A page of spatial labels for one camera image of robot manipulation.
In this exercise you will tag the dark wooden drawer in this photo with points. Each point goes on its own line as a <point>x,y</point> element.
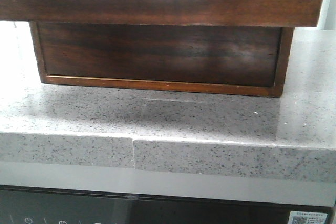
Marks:
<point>203,54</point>
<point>273,13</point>

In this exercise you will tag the dark wooden drawer cabinet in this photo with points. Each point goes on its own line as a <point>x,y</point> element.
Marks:
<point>274,90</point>

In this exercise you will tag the white QR code label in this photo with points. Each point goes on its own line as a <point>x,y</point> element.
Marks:
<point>303,217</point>

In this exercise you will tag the black glass appliance panel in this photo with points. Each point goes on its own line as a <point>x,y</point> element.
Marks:
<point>46,205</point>

